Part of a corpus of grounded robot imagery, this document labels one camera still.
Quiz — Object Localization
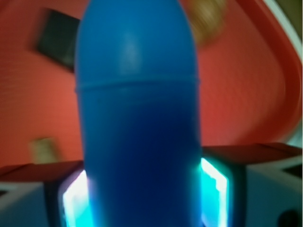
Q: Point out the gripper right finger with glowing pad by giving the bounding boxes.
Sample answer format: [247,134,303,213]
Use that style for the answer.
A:
[201,143,303,227]

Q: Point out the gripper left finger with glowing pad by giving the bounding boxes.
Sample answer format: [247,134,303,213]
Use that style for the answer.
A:
[0,161,91,227]

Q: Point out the blue plastic bottle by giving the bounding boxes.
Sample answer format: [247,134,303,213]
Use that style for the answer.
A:
[75,0,202,227]

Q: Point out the brown wood bark piece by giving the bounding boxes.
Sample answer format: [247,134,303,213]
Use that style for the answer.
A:
[29,137,60,164]

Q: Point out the red plastic tray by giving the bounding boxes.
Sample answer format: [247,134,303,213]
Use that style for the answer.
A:
[0,0,302,166]

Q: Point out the black square block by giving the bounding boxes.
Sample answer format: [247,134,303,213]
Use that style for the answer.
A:
[32,8,80,72]

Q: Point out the tan spiral seashell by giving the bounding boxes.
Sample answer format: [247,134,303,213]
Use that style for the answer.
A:
[182,0,227,47]

